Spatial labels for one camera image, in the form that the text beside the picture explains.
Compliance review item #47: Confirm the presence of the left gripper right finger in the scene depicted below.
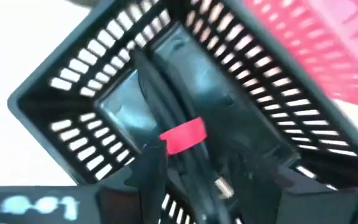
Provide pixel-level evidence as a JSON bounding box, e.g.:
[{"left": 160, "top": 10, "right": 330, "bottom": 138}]
[{"left": 237, "top": 165, "right": 358, "bottom": 224}]

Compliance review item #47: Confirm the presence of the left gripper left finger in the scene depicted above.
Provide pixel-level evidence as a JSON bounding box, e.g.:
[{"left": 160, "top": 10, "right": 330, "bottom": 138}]
[{"left": 96, "top": 139, "right": 168, "bottom": 224}]

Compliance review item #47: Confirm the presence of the black cable with red band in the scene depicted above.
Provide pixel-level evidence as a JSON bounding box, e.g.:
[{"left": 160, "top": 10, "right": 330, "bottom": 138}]
[{"left": 131, "top": 49, "right": 239, "bottom": 224}]

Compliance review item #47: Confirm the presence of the black slotted plastic basket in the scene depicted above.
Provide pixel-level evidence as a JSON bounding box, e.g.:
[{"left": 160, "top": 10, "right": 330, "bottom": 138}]
[{"left": 7, "top": 0, "right": 358, "bottom": 224}]

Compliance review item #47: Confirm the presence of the red slotted plastic basket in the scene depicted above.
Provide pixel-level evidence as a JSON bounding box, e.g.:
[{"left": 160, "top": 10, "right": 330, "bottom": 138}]
[{"left": 242, "top": 0, "right": 358, "bottom": 111}]

